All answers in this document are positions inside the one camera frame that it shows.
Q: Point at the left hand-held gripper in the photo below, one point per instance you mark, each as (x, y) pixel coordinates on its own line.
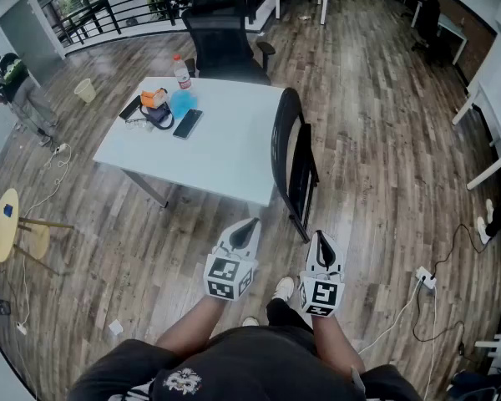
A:
(227, 274)

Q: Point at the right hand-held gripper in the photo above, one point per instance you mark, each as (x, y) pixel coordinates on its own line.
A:
(323, 292)

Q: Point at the black folding chair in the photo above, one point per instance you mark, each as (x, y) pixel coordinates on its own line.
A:
(298, 161)

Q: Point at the person's left forearm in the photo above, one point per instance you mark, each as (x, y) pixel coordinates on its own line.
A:
(192, 328)

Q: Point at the person's right forearm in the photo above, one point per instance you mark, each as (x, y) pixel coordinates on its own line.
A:
(336, 345)

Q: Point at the black mesh office chair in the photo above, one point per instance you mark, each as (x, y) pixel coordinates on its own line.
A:
(223, 44)

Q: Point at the person's white shoe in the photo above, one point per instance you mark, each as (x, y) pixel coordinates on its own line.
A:
(489, 209)
(482, 230)
(284, 288)
(250, 321)

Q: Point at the person's black trouser leg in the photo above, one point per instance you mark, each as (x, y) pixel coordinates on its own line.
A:
(286, 313)

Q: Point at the grey metal table leg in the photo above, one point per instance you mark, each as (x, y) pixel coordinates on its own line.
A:
(150, 190)

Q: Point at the white power strip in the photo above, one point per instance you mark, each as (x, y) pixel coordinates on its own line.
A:
(61, 148)
(426, 277)

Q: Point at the black smartphone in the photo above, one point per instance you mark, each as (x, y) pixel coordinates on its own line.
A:
(188, 123)

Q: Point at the person's black shirt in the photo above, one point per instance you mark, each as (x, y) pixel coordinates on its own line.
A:
(250, 370)

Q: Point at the blue plastic bag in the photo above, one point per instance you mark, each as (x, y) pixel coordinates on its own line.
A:
(183, 103)

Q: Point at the clear eyeglasses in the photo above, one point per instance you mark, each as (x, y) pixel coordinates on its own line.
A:
(138, 124)

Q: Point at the white paper scrap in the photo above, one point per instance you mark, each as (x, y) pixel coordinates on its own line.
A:
(116, 327)

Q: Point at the orange pouch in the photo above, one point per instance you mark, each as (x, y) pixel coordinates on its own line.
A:
(154, 97)

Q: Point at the black flat case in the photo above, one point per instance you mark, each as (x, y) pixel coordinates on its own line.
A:
(130, 108)

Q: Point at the clear bottle with red label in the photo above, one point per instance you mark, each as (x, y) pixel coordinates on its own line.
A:
(182, 73)

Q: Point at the beige waste bin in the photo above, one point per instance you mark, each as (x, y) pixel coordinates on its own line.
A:
(86, 91)

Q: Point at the small floor litter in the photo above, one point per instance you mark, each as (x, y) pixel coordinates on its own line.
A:
(304, 17)

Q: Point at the long white desk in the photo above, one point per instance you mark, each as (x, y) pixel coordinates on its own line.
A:
(494, 98)

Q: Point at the small blue box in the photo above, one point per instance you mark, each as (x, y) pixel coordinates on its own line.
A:
(8, 210)

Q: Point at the round yellow side table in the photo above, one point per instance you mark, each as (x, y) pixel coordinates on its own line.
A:
(6, 228)

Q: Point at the white charger plug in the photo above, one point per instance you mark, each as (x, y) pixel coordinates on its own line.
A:
(21, 328)

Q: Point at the green potted plant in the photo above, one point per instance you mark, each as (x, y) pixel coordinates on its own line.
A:
(155, 6)

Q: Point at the black flat floor item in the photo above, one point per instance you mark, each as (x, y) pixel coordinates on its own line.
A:
(1, 306)

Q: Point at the white desk with glass top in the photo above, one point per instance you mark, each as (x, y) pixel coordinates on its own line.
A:
(453, 29)

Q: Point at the black metal railing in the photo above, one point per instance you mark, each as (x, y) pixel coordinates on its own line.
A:
(108, 6)

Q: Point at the grey door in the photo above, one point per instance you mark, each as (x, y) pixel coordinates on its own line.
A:
(27, 40)

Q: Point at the white metal frame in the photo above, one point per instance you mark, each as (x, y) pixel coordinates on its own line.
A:
(494, 345)

